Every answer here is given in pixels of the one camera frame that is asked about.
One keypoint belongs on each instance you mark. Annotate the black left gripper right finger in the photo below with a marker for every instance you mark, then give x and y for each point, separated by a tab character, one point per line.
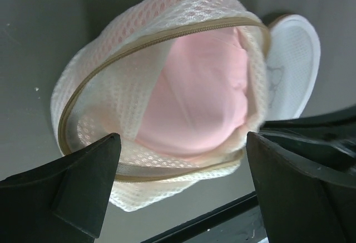
300	200

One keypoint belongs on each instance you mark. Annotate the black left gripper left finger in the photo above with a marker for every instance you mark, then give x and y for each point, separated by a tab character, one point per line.
64	200

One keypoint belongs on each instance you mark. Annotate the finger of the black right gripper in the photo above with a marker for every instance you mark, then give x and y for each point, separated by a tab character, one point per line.
327	139

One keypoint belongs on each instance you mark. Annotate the pink bra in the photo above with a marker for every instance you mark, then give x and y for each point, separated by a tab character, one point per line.
199	99

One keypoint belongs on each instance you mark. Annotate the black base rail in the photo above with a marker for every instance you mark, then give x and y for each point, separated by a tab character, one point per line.
236	221

